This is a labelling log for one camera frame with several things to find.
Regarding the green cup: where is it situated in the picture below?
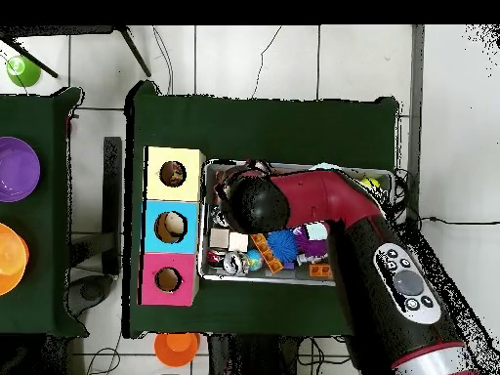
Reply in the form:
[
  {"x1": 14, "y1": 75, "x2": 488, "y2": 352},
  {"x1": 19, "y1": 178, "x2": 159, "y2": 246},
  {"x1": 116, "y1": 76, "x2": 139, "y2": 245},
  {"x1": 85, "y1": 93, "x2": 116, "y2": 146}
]
[{"x1": 5, "y1": 54, "x2": 42, "y2": 88}]

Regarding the black tripod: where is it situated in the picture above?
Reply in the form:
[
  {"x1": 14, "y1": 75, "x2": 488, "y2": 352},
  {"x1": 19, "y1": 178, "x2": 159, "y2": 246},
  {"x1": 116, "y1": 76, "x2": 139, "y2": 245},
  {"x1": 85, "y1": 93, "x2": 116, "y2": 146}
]
[{"x1": 0, "y1": 24, "x2": 152, "y2": 79}]

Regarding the wooden box with three holes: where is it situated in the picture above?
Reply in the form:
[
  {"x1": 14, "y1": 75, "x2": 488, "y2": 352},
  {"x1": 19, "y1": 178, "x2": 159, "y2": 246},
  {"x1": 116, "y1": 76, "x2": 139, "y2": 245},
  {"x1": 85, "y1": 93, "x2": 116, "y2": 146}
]
[{"x1": 138, "y1": 146, "x2": 207, "y2": 308}]

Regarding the black cable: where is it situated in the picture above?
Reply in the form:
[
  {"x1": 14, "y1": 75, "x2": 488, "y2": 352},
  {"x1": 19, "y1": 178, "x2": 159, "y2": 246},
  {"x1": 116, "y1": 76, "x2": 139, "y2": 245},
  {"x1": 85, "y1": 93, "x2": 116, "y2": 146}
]
[{"x1": 419, "y1": 215, "x2": 500, "y2": 228}]

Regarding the blue spiky ball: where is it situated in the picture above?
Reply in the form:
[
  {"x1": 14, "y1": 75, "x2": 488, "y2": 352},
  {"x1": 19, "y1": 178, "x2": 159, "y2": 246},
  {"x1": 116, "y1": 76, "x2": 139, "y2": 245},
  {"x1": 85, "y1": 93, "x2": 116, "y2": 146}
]
[{"x1": 267, "y1": 229, "x2": 299, "y2": 264}]

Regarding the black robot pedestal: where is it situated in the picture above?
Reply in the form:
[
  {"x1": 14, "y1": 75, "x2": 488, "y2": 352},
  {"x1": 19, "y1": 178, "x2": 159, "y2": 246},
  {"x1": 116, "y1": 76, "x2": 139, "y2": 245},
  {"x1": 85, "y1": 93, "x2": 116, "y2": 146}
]
[{"x1": 206, "y1": 333, "x2": 304, "y2": 375}]

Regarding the black upright panel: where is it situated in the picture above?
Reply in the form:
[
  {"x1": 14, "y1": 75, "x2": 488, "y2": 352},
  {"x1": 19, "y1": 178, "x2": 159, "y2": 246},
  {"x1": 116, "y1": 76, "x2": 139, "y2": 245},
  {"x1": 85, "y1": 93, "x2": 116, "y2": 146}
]
[{"x1": 102, "y1": 136, "x2": 123, "y2": 276}]

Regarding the orange cup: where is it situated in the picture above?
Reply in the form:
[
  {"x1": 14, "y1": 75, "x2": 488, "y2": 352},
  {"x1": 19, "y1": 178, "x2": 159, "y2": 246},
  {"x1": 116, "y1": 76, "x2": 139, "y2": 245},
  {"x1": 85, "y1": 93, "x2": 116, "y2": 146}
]
[{"x1": 153, "y1": 332, "x2": 201, "y2": 368}]

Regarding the purple bowl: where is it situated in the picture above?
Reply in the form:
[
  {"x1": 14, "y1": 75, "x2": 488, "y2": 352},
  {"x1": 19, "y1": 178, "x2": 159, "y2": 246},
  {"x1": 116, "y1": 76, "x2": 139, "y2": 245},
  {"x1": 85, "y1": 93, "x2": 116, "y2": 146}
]
[{"x1": 0, "y1": 136, "x2": 41, "y2": 203}]

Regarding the purple spiky ball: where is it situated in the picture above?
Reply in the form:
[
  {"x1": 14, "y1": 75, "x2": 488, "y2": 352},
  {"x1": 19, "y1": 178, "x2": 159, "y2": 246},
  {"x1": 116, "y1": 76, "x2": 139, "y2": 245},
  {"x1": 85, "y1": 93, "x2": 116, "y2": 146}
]
[{"x1": 292, "y1": 226, "x2": 331, "y2": 265}]

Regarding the orange plastic grid block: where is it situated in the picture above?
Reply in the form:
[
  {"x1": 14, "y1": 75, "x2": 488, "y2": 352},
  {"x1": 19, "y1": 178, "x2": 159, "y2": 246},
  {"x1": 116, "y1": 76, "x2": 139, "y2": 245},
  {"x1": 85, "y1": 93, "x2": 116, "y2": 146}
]
[
  {"x1": 308, "y1": 263, "x2": 334, "y2": 278},
  {"x1": 250, "y1": 232, "x2": 284, "y2": 274}
]

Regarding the dark green side tablecloth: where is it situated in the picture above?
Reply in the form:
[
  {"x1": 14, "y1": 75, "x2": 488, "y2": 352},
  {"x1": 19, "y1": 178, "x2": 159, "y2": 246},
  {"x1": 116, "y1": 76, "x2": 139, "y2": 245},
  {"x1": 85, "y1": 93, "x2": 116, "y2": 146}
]
[{"x1": 0, "y1": 86, "x2": 89, "y2": 338}]

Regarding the silver mesh bin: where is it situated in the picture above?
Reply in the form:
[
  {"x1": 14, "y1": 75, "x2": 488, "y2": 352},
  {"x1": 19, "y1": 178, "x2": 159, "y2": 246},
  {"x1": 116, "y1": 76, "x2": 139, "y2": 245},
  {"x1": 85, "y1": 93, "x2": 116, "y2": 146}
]
[{"x1": 197, "y1": 158, "x2": 396, "y2": 288}]

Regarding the orange bowl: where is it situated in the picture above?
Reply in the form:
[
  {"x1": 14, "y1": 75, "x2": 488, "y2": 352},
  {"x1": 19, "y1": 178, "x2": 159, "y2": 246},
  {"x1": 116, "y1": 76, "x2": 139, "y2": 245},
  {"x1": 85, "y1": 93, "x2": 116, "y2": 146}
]
[{"x1": 0, "y1": 222, "x2": 30, "y2": 297}]

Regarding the globe print ball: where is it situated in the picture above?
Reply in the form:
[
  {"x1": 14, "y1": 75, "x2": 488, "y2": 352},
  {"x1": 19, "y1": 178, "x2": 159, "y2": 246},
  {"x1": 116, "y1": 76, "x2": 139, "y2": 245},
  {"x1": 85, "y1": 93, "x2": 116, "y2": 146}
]
[{"x1": 246, "y1": 248, "x2": 265, "y2": 271}]

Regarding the crushed silver can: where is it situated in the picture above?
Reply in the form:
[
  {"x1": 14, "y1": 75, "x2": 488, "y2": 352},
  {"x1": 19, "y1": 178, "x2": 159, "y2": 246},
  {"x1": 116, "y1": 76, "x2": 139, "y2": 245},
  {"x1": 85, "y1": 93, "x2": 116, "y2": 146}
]
[{"x1": 223, "y1": 251, "x2": 251, "y2": 276}]

